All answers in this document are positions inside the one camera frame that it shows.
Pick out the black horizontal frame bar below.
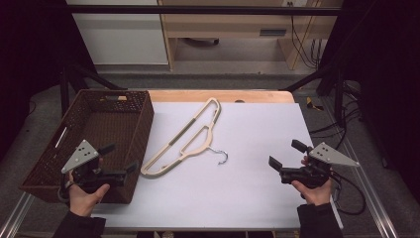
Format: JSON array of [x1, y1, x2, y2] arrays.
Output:
[[65, 4, 343, 17]]

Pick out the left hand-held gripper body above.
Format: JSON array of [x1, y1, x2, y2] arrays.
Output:
[[60, 139, 129, 194]]

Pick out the beige clothes hanger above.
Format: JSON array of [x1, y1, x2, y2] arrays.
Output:
[[140, 97, 230, 179], [140, 98, 230, 179]]

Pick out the white table sheet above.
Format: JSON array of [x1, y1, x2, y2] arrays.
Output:
[[92, 101, 345, 231]]

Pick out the brown woven basket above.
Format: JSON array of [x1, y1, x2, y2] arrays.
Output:
[[19, 88, 156, 204]]

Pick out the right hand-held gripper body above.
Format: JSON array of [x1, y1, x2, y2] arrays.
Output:
[[279, 142, 361, 189]]

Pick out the grey desk label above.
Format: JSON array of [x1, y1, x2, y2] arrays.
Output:
[[260, 29, 287, 37]]

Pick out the black metal stand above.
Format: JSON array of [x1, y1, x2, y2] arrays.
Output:
[[59, 63, 128, 117], [280, 63, 347, 128]]

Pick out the person's left hand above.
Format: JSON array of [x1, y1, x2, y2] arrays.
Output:
[[67, 174, 111, 218]]

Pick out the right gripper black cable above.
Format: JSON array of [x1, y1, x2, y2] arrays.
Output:
[[330, 172, 367, 216]]

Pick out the person's right hand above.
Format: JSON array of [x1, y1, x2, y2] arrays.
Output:
[[290, 178, 333, 206]]

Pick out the light wooden desk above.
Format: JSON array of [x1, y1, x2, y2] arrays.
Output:
[[157, 0, 345, 71]]

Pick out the white cabinet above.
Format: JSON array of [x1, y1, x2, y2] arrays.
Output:
[[65, 0, 169, 65]]

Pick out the black curtain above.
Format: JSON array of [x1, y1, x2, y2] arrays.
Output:
[[316, 0, 420, 203], [0, 0, 97, 161]]

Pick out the black floor cables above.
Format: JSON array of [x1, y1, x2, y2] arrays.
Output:
[[309, 80, 362, 151]]

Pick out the aluminium rail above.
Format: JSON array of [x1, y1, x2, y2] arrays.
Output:
[[0, 192, 35, 238], [321, 98, 400, 238]]

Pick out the hanging black cables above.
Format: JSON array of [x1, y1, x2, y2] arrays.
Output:
[[289, 1, 323, 69]]

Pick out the yellow and black tool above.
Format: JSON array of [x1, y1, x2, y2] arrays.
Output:
[[305, 96, 325, 112]]

